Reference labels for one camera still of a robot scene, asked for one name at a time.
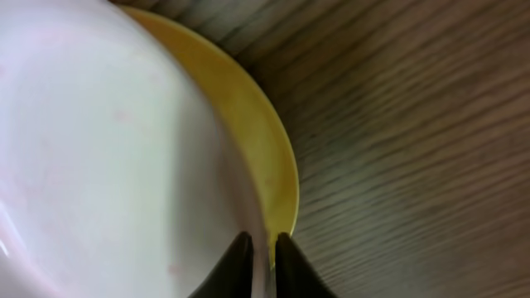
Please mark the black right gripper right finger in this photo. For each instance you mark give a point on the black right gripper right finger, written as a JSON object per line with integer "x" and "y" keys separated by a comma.
{"x": 295, "y": 277}

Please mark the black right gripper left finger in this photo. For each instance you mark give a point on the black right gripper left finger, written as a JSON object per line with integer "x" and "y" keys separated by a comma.
{"x": 232, "y": 276}

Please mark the yellow-green plate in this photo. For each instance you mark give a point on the yellow-green plate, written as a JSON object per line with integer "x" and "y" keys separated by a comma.
{"x": 247, "y": 112}

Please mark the white pink plate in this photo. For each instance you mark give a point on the white pink plate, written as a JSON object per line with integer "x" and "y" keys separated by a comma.
{"x": 118, "y": 177}

